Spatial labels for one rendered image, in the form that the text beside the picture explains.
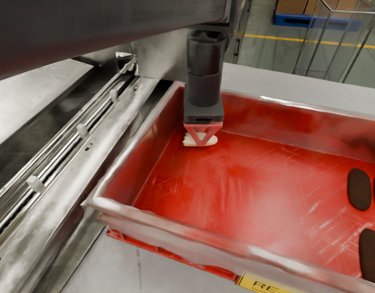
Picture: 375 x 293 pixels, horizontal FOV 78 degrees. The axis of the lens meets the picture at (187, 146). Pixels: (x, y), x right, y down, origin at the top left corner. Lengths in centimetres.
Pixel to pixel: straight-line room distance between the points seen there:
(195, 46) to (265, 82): 44
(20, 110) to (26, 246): 30
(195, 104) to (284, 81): 44
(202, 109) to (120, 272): 27
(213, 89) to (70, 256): 33
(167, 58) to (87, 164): 33
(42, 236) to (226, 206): 28
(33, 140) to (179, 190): 36
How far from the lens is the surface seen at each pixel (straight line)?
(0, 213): 47
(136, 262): 38
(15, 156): 60
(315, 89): 78
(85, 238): 42
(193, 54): 35
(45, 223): 40
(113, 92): 61
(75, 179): 43
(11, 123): 57
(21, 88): 66
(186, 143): 46
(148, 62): 65
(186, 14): 18
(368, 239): 46
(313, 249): 42
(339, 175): 53
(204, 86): 37
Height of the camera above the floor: 117
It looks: 45 degrees down
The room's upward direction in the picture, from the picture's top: straight up
